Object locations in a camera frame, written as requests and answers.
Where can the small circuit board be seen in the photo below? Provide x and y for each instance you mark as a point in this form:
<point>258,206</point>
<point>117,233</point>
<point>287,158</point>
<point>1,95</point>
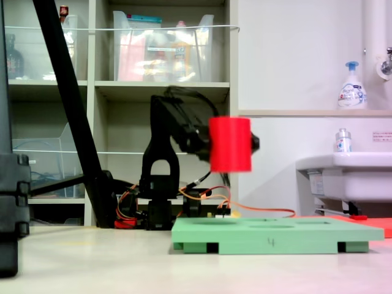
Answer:
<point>222,214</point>

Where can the white sink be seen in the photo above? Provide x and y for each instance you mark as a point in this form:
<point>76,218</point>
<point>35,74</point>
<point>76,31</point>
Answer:
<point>352,180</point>

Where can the small clear sanitizer bottle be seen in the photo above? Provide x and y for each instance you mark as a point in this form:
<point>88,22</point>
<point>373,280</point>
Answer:
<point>343,142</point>

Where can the red cylinder block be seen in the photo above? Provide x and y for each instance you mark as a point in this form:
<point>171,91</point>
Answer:
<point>230,144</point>

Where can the black clamp knob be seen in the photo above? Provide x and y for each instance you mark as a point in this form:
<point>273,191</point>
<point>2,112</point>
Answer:
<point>191,208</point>

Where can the notched black stack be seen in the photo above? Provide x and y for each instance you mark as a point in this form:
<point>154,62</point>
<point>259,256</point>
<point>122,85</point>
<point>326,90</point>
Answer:
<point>12,214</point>

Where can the clear angled storage bin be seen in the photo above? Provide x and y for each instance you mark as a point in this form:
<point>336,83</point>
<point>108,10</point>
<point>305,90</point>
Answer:
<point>46,159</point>

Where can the yellow label spray bottle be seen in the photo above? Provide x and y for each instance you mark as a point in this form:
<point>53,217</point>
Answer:
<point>181,55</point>

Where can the white blue pump bottle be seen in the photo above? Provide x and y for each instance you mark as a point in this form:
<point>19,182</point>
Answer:
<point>351,95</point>

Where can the dark glass bottle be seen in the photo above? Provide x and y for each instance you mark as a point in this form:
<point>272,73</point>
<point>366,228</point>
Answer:
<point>13,61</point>

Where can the clear bin with supplies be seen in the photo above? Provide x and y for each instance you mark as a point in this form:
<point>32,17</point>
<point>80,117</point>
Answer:
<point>162,55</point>

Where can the black tripod leg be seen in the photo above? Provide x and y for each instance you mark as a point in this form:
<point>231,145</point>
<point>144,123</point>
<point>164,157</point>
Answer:
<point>70,92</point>
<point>4,92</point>

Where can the green shape sorter board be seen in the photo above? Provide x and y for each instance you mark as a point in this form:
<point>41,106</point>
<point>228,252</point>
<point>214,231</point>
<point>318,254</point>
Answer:
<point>275,234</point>

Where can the beige shelf unit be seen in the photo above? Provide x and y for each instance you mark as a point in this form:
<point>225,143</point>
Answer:
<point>122,88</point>

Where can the small brown bottle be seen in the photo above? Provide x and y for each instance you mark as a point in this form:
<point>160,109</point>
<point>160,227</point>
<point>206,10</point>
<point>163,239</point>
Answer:
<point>63,13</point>

